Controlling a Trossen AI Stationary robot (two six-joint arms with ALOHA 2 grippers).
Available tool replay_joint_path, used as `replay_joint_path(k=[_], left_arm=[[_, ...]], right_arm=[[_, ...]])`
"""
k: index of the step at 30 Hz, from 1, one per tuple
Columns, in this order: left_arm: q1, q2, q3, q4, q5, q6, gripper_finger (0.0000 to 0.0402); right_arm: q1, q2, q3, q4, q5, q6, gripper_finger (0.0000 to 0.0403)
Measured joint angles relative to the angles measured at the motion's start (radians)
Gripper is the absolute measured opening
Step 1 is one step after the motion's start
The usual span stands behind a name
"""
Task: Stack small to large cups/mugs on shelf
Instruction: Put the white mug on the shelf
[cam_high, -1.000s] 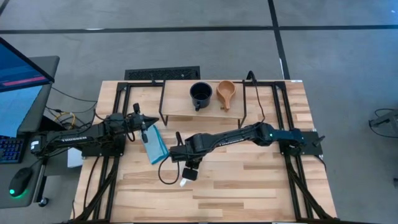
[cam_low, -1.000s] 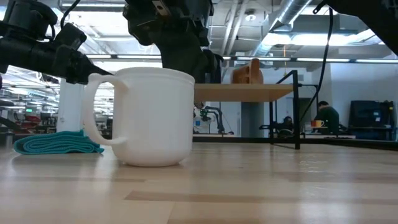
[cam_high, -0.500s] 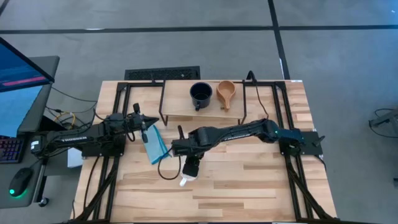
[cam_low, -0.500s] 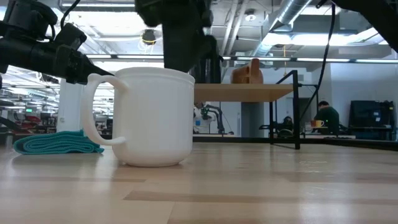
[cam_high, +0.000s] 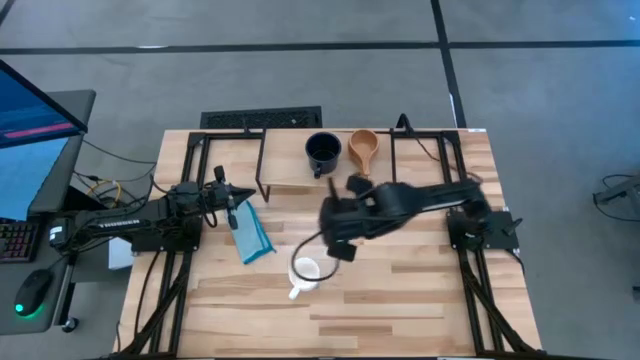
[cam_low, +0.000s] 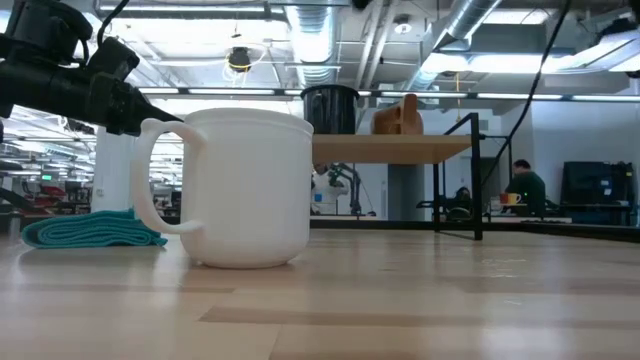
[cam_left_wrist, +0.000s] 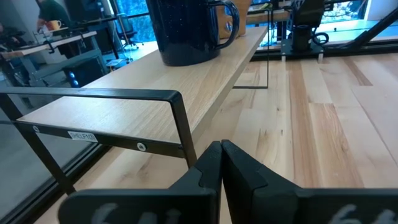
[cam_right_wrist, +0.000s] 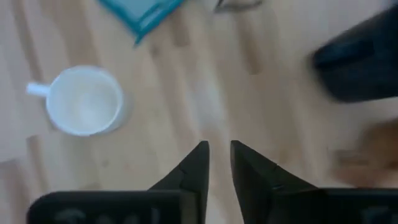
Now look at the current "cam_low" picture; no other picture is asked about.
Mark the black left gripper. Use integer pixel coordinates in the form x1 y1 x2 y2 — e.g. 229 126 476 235
48 66 184 138

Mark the white mug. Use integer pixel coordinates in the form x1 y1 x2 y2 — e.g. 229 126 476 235
130 107 315 270

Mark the black mug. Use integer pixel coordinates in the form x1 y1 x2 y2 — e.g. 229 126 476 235
300 84 361 136

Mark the wooden cup with handle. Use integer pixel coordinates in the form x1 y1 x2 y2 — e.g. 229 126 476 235
370 93 425 136

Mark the wooden shelf with black legs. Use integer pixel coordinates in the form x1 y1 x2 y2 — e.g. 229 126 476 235
310 112 485 242

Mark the white pillar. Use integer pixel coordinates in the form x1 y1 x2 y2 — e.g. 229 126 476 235
91 125 137 214

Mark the linear ceiling light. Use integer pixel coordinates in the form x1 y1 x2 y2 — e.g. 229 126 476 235
137 87 640 102

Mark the round black ceiling fixture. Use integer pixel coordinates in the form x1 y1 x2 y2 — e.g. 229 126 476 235
227 45 253 74

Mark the folded teal cloth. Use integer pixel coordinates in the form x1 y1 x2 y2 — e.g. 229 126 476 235
20 208 169 250

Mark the white machine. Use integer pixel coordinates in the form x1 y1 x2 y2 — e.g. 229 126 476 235
310 163 351 216

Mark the grey pillar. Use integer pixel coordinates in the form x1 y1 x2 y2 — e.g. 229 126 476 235
387 163 427 221

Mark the person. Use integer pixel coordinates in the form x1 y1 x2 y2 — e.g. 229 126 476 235
503 158 548 218
452 186 474 221

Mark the black equipment rack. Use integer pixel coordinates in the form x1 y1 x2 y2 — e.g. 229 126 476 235
560 160 637 226

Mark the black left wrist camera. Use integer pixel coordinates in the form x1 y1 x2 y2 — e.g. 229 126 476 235
85 36 141 84

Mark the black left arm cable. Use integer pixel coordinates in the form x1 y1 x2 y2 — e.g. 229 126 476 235
96 0 132 49

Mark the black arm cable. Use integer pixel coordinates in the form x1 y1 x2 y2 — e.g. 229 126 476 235
480 0 574 187
96 0 132 49

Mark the silver ceiling duct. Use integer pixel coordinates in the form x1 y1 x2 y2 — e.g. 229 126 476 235
403 0 503 92
284 0 342 90

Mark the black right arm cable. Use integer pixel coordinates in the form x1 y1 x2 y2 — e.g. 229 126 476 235
480 0 574 187

